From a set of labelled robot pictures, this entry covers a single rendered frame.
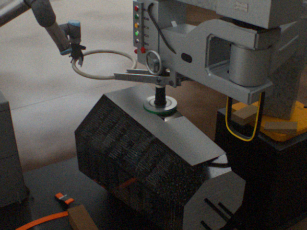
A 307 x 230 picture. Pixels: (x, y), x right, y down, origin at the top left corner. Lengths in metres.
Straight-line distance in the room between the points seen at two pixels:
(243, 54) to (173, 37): 0.47
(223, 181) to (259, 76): 0.60
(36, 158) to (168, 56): 1.84
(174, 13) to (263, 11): 0.73
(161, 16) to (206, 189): 0.97
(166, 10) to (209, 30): 0.38
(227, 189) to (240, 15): 0.95
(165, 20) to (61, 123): 2.17
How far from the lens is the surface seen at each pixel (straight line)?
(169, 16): 2.31
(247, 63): 1.91
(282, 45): 2.16
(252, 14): 1.78
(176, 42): 2.19
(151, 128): 2.38
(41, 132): 4.07
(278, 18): 1.79
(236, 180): 2.24
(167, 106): 2.57
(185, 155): 2.16
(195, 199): 2.12
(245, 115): 2.58
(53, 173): 3.44
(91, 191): 3.20
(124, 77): 2.76
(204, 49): 2.05
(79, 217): 2.82
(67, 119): 4.24
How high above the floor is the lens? 2.04
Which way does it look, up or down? 29 degrees down
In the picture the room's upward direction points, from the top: 1 degrees clockwise
